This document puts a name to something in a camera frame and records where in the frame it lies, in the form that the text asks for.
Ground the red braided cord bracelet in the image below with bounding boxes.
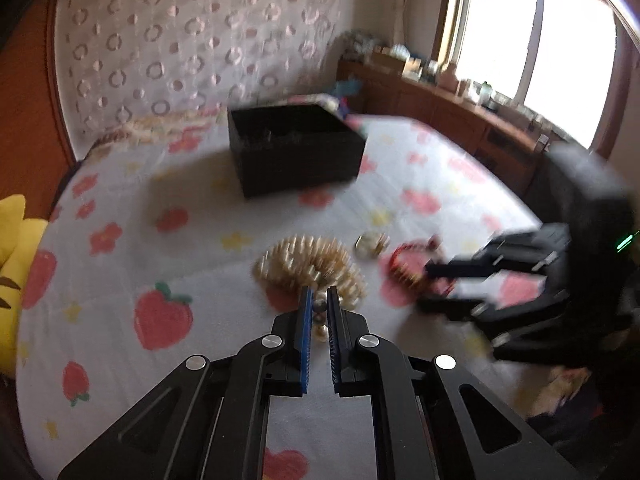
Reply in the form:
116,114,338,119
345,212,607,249
387,236,457,297

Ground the long pearl necklace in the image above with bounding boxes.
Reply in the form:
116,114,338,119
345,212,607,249
252,234,369,344

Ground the black jewelry box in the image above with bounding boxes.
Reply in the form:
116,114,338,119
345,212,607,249
228,104,367,198

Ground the wooden sideboard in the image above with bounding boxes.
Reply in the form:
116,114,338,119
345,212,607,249
336,60,547,197

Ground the small gold pendant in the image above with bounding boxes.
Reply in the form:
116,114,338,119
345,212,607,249
354,231,390,259

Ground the floral strawberry bed sheet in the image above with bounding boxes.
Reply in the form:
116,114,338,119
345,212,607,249
17,116,537,479

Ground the yellow striped plush toy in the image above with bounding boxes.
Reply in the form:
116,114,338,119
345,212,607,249
0,194,48,379

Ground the floral quilt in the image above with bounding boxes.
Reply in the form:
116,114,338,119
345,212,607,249
91,105,228,151

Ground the wooden wardrobe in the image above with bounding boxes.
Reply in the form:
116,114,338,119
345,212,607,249
1,0,75,219

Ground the circle patterned sheer curtain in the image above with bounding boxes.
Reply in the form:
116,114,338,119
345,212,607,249
56,0,341,153

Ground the window with wooden frame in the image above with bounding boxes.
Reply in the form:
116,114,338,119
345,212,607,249
433,0,637,158

